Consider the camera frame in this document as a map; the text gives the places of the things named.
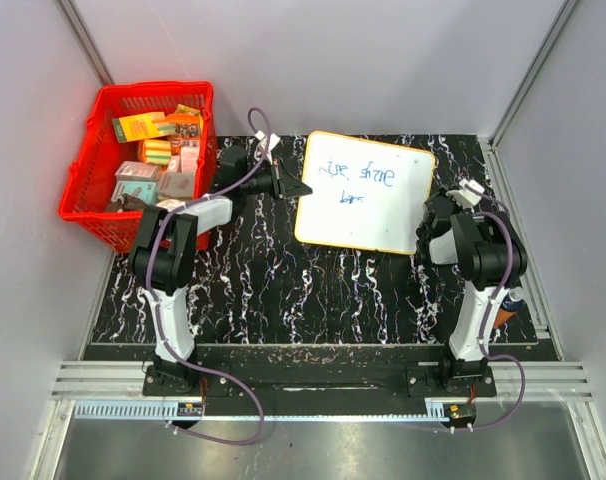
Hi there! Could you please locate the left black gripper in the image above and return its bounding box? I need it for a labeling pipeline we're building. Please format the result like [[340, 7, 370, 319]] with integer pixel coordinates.
[[241, 159, 313, 202]]

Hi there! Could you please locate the white board with orange frame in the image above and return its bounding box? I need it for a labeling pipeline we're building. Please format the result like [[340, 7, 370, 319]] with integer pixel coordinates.
[[294, 131, 436, 255]]

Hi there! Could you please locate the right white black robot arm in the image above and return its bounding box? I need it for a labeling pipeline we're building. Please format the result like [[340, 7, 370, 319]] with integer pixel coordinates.
[[416, 180, 528, 396]]

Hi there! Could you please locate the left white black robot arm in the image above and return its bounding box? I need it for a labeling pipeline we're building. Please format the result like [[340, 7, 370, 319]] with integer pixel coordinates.
[[128, 146, 313, 396]]

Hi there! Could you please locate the pink white box in basket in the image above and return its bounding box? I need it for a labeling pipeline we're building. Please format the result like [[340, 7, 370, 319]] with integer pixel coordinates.
[[180, 146, 200, 175]]

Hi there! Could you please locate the brown pink box in basket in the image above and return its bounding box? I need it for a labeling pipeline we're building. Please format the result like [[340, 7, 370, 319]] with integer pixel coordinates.
[[156, 171, 196, 199]]

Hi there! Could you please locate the white round lid in basket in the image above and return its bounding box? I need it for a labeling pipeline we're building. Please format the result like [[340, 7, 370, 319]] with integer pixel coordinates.
[[155, 199, 186, 211]]

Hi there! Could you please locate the orange snack packet in basket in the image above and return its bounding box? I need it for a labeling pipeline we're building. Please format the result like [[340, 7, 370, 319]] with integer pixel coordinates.
[[165, 104, 204, 138]]

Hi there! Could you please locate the striped yellow orange sponge pack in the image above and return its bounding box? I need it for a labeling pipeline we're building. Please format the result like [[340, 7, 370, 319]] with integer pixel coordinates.
[[137, 139, 172, 166]]

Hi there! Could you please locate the teal box in basket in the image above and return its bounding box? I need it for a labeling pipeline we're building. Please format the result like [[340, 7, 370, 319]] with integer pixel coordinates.
[[111, 180, 157, 204]]

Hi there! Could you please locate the grey pink box in basket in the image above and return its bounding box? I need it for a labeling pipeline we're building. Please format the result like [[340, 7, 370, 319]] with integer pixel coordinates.
[[115, 161, 162, 182]]

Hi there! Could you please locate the yellow green box in basket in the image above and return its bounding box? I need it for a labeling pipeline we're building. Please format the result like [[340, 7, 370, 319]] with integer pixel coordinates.
[[112, 111, 165, 143]]

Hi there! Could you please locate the red plastic shopping basket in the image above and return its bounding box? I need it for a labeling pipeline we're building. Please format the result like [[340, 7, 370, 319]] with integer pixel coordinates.
[[58, 81, 217, 254]]

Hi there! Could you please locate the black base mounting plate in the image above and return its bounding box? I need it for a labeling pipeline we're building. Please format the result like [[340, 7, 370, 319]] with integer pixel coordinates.
[[143, 344, 497, 419]]

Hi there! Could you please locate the small blue orange bottle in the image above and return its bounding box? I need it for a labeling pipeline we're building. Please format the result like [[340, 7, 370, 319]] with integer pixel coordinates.
[[493, 287, 526, 328]]

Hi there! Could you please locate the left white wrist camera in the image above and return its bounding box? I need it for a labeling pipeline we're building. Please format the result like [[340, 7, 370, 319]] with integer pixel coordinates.
[[254, 130, 281, 163]]

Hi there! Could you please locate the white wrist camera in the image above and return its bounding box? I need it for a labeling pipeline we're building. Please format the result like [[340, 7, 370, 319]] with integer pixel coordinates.
[[254, 130, 281, 163], [446, 179, 485, 209]]

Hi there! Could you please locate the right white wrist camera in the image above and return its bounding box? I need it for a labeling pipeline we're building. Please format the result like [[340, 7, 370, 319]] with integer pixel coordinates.
[[446, 179, 485, 209]]

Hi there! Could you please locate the grey slotted cable duct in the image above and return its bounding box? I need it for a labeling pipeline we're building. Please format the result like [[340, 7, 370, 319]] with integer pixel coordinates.
[[74, 400, 203, 421]]

